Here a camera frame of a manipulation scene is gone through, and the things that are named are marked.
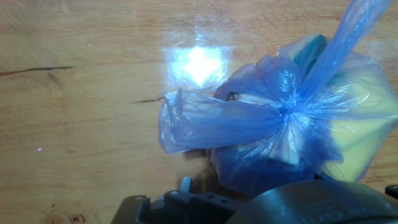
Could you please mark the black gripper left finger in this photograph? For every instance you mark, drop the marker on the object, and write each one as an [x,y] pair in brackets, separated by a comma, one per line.
[199,207]

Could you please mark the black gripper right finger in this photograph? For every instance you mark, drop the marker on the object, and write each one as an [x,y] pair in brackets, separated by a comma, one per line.
[392,191]

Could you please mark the blue translucent plastic bag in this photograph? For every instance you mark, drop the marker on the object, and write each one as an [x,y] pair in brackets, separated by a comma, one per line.
[248,124]

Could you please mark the yellow foam block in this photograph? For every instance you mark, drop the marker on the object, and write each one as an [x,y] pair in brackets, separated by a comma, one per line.
[367,133]

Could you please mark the white object with brown end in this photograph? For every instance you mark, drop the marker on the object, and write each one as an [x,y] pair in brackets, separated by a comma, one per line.
[252,99]

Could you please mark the teal and yellow sponge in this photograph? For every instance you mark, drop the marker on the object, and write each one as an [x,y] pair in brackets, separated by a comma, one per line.
[311,51]

